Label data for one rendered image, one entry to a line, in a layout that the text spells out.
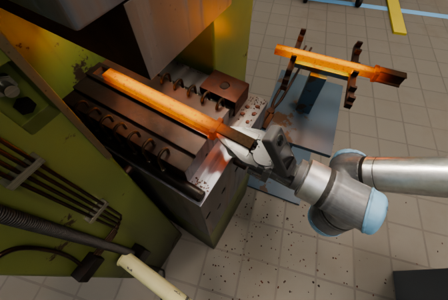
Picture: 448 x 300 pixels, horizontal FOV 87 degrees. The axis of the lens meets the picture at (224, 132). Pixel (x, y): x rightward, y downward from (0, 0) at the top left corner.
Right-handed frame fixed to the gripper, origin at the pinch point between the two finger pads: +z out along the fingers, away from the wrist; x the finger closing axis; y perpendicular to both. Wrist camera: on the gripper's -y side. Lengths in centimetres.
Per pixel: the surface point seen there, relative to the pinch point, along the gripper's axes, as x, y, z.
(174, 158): -10.8, 2.8, 7.2
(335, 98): 61, 35, -23
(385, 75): 51, 8, -32
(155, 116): -3.9, 1.9, 18.2
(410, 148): 111, 101, -89
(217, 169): -5.6, 9.3, -1.3
